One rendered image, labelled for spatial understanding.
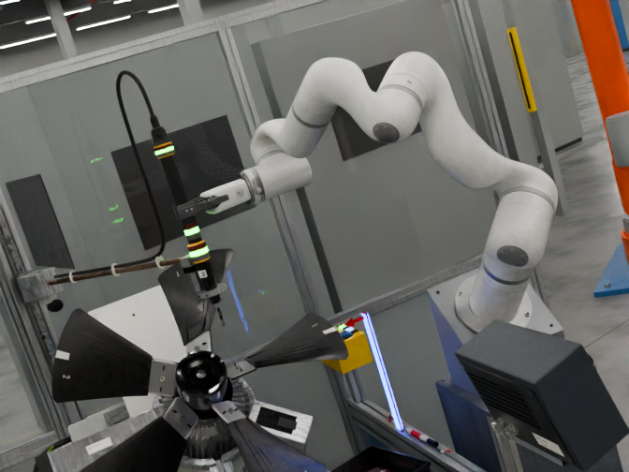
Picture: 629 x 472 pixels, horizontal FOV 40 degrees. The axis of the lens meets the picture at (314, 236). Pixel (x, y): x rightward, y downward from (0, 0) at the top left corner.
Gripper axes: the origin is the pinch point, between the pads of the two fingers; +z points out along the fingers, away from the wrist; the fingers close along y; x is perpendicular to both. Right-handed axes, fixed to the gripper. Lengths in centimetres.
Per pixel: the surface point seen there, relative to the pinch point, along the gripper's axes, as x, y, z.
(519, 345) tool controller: -34, -71, -35
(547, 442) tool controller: -50, -76, -32
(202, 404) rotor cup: -42.9, -6.0, 11.7
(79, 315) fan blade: -16.5, 11.8, 29.9
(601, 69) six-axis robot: -29, 244, -318
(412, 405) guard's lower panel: -99, 70, -67
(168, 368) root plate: -34.3, 2.0, 15.3
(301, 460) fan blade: -62, -14, -4
